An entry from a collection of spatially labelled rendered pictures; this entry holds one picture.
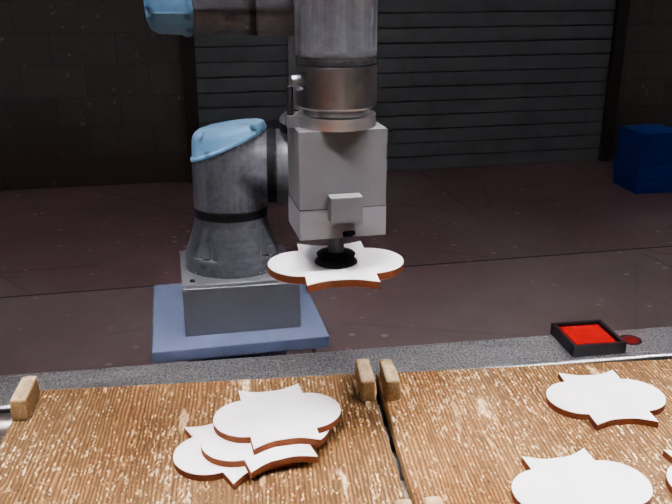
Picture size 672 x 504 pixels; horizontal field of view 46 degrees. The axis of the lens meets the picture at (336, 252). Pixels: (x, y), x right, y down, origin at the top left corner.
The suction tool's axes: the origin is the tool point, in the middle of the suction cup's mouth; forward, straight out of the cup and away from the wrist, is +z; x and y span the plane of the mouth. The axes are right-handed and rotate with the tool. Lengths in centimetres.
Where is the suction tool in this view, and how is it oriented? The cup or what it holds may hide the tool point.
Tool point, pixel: (336, 272)
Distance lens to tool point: 80.1
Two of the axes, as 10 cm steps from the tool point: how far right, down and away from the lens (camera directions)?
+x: -2.2, -3.3, 9.2
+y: 9.7, -0.8, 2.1
